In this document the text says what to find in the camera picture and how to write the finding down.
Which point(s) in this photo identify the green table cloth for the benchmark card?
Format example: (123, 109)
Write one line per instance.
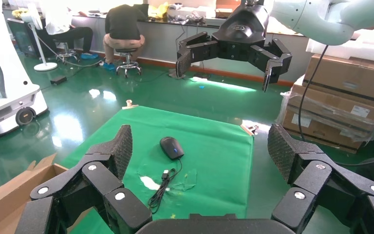
(212, 168)

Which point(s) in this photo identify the brown shipping carton white label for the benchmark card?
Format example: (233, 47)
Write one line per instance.
(319, 132)

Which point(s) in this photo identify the white floor fan stand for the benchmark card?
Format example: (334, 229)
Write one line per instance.
(45, 67)

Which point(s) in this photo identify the black power adapter brick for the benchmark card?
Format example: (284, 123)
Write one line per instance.
(58, 80)

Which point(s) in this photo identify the silver binder clip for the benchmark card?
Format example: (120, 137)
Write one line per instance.
(248, 129)
(129, 105)

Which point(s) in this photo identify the dark cabinet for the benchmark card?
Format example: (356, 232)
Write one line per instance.
(20, 37)

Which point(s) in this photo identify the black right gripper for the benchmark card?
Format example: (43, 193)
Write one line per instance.
(240, 32)

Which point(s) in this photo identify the person in black shirt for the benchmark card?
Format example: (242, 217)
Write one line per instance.
(122, 22)

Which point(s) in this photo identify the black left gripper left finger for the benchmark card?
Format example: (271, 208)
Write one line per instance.
(103, 181)

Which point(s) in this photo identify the large brown shipping carton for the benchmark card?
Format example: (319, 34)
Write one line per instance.
(351, 77)

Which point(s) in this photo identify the black stool with chrome base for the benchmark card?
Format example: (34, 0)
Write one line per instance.
(127, 53)
(66, 53)

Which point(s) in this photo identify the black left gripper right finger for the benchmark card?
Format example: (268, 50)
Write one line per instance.
(316, 181)

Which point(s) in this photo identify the yellow plastic bag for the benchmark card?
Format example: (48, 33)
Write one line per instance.
(158, 11)

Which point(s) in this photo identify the white foam packing block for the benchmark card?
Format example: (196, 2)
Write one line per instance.
(361, 48)

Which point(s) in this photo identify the person in white shirt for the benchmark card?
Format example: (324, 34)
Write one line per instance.
(56, 19)

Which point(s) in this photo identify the plastic wrapped brown shipping carton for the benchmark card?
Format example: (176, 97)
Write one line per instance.
(329, 105)

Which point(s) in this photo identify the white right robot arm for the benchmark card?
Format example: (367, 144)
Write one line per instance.
(319, 19)

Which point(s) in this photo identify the open brown cardboard box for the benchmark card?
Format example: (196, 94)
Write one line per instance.
(0, 200)

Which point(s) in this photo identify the white wheeled background robot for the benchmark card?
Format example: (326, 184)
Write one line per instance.
(0, 64)

